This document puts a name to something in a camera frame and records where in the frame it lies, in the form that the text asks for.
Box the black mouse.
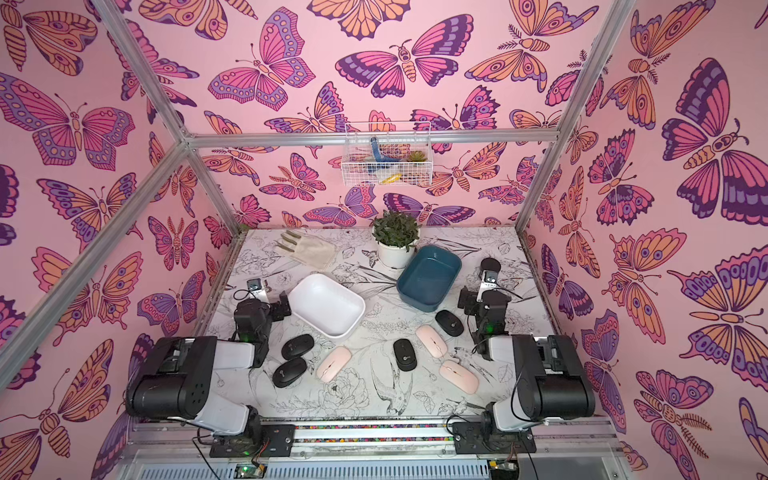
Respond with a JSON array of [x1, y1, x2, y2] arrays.
[[281, 333, 315, 361], [435, 310, 465, 337], [393, 338, 418, 372], [272, 357, 307, 389]]

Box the white storage tray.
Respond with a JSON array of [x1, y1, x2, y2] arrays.
[[288, 273, 366, 340]]

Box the teal storage box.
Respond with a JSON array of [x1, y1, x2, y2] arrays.
[[396, 245, 462, 313]]

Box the pink mouse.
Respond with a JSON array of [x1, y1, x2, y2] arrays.
[[316, 346, 352, 383], [415, 325, 448, 358], [439, 360, 479, 395]]

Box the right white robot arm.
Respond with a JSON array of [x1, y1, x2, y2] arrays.
[[447, 288, 595, 455]]

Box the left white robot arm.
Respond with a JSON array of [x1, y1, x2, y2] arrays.
[[125, 292, 295, 459]]

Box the black round jar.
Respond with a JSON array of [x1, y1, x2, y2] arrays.
[[480, 257, 501, 273]]

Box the beige work glove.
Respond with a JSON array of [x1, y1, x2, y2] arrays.
[[276, 230, 337, 271]]

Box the potted green plant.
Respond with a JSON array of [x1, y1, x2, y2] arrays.
[[372, 210, 420, 270]]

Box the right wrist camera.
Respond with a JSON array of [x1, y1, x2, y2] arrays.
[[481, 269, 500, 288]]

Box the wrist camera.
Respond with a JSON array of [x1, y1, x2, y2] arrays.
[[481, 269, 500, 288], [246, 278, 269, 303]]

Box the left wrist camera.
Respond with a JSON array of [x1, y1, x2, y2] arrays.
[[246, 278, 269, 303]]

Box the white wire basket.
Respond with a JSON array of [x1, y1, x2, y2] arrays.
[[339, 121, 434, 188]]

